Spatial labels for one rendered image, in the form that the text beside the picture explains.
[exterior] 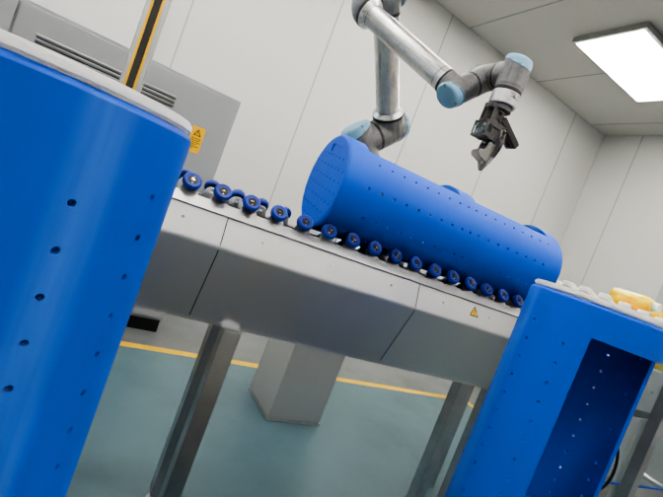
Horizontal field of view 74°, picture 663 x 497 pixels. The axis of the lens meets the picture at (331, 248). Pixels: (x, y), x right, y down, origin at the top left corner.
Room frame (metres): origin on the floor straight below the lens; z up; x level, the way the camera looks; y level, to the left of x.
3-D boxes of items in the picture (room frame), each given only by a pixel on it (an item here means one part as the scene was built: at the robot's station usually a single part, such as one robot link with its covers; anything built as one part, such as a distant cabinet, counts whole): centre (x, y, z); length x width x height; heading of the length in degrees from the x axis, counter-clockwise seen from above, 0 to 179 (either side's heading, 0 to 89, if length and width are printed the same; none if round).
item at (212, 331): (1.28, 0.23, 0.31); 0.06 x 0.06 x 0.63; 25
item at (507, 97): (1.46, -0.36, 1.56); 0.10 x 0.09 x 0.05; 25
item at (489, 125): (1.46, -0.35, 1.47); 0.09 x 0.08 x 0.12; 115
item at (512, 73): (1.46, -0.35, 1.64); 0.10 x 0.09 x 0.12; 31
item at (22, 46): (0.45, 0.33, 1.03); 0.28 x 0.28 x 0.01
